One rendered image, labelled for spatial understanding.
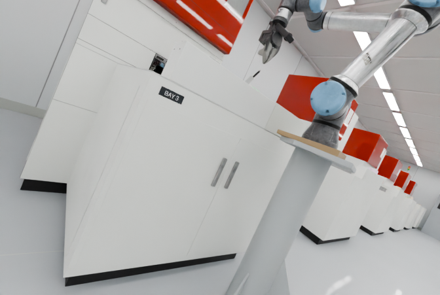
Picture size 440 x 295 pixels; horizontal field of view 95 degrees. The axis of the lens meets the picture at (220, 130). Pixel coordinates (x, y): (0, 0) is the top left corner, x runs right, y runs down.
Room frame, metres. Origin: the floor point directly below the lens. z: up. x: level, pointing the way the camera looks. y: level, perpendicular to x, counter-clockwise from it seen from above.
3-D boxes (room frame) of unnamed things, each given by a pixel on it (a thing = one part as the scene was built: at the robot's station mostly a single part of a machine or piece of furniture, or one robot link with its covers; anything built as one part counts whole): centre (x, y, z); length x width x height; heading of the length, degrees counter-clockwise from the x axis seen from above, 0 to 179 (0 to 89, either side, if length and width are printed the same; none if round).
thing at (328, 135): (0.90, -0.42, 0.90); 0.15 x 0.15 x 0.10
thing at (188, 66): (0.88, 0.04, 0.89); 0.55 x 0.09 x 0.14; 130
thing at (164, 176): (1.17, 0.09, 0.41); 0.96 x 0.64 x 0.82; 130
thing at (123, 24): (1.25, 0.51, 1.02); 0.81 x 0.03 x 0.40; 130
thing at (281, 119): (1.37, -0.14, 0.89); 0.62 x 0.35 x 0.14; 40
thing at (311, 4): (0.93, -0.14, 1.40); 0.11 x 0.11 x 0.08; 55
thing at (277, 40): (0.98, -0.04, 1.25); 0.09 x 0.08 x 0.12; 39
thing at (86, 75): (1.52, 0.73, 0.41); 0.82 x 0.70 x 0.82; 130
